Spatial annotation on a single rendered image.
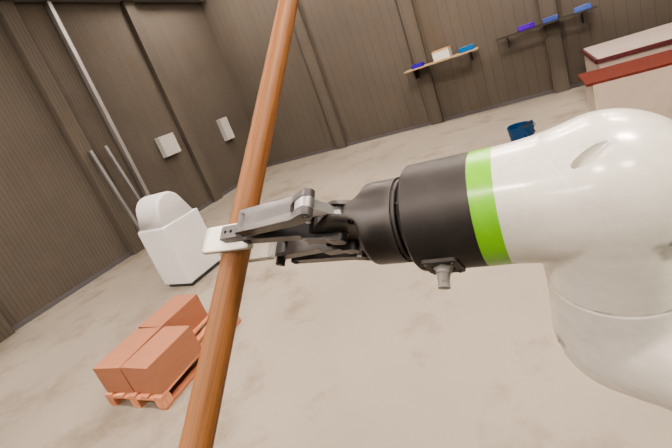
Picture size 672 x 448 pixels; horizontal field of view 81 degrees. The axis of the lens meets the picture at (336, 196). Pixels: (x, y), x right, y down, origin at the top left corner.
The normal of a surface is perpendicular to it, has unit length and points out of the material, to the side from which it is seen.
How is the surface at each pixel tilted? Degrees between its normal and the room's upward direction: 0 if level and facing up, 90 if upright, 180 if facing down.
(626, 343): 94
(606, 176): 57
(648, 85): 90
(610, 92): 90
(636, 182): 62
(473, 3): 90
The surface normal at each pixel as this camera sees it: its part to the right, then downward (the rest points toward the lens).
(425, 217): -0.49, 0.02
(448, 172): -0.48, -0.59
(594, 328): -0.72, 0.49
